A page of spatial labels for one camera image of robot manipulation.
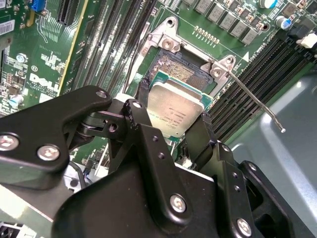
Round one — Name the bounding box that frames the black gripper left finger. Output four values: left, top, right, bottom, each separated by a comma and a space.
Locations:
0, 78, 196, 224

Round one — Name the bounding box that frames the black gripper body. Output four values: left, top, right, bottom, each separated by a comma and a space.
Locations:
52, 166, 222, 238

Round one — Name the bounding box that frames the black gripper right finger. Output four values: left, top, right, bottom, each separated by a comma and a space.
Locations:
184, 113, 297, 238

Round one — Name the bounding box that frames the metal locking lever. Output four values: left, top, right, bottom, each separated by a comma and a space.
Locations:
123, 37, 149, 96
226, 70, 287, 132

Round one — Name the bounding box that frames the silver CPU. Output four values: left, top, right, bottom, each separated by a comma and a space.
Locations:
146, 70, 214, 142

